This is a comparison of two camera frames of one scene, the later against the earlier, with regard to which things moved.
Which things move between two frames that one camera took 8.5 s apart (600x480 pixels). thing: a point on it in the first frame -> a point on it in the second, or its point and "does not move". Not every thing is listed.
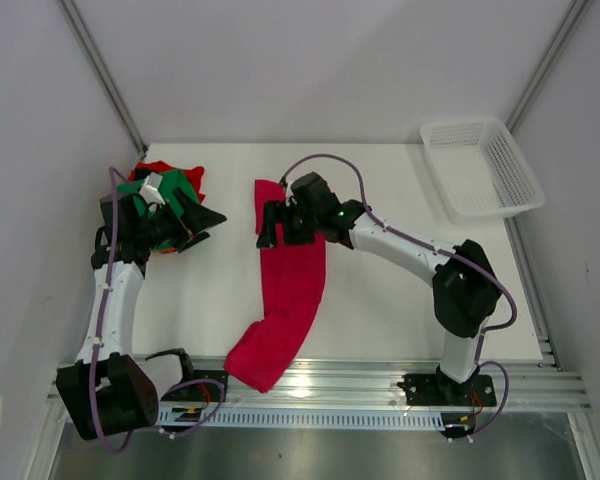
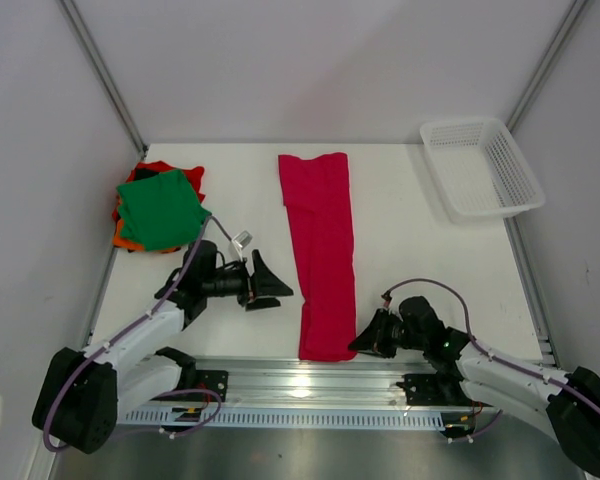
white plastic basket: [479, 170] does not move
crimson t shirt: [293, 282] -> [316, 193]
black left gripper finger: [194, 240] -> [262, 303]
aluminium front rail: [519, 384] does not move
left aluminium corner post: [82, 35] does not move
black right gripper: [284, 220] -> [383, 335]
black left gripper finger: [196, 217] -> [264, 282]
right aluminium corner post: [539, 75] does not move
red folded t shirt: [195, 175] does not move
